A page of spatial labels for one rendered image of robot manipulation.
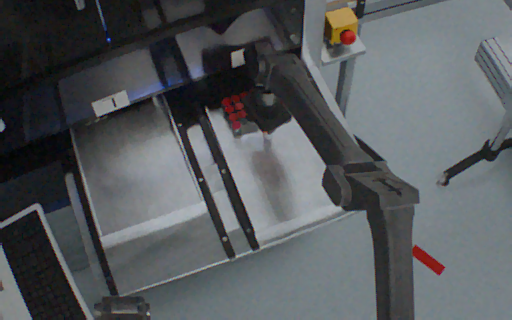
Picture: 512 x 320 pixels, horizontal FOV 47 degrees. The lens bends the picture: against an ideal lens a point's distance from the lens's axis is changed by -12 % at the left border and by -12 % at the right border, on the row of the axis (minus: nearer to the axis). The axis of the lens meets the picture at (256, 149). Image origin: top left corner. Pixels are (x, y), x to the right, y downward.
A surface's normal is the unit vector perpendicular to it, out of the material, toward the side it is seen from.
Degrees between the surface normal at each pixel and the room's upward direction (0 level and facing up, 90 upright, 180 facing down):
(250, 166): 0
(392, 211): 31
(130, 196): 0
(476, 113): 0
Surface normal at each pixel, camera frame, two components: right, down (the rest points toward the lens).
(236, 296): -0.02, -0.46
